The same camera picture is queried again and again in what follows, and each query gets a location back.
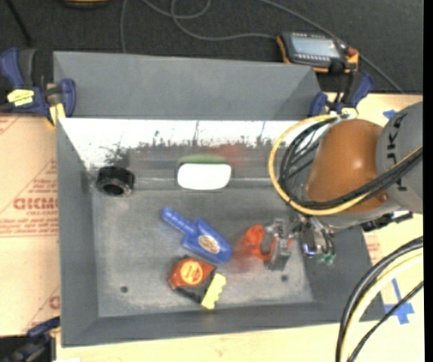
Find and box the clear orange plastic object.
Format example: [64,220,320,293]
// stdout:
[234,224,278,264]

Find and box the grey metal bin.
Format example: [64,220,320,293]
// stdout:
[52,51,386,347]

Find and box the blue plastic scoop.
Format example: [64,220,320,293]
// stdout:
[160,207,233,265]

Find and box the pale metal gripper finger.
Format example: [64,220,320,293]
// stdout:
[263,219,292,241]
[263,238,293,272]

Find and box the black ring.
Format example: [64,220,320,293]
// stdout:
[94,165,136,197]

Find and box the black cylinder on white bracket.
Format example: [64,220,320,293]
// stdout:
[362,210,414,232]

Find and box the orange and black tape measure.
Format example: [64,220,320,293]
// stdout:
[167,255,217,303]

